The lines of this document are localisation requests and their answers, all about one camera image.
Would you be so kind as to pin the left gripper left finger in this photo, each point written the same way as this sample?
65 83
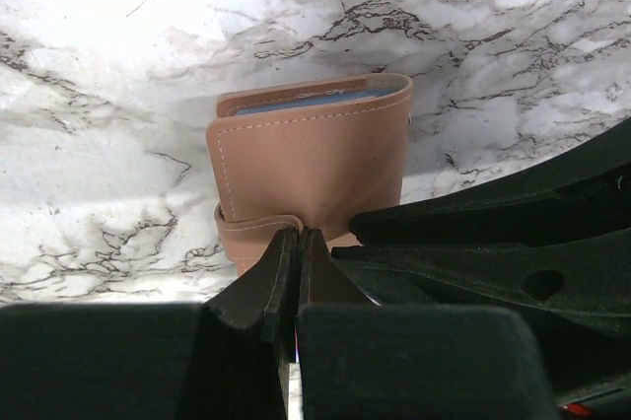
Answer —
227 358

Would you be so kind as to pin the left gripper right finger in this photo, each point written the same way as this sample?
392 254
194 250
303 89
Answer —
360 360

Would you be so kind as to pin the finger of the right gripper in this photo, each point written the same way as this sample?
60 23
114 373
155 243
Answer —
582 193

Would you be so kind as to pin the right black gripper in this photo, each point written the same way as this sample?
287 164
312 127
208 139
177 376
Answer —
578 295

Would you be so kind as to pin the tan leather card holder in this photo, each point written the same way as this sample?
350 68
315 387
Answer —
310 155

